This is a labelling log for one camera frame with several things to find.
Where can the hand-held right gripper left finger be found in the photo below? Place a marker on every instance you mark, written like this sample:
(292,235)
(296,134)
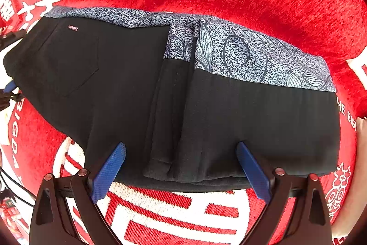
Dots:
(107,173)

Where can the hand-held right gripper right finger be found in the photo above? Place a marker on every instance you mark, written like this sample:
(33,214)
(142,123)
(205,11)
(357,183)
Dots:
(255,173)

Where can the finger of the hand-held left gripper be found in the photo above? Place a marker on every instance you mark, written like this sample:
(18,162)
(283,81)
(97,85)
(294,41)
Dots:
(10,87)
(11,37)

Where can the black pants with blue stripes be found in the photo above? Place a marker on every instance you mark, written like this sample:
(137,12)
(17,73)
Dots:
(229,118)

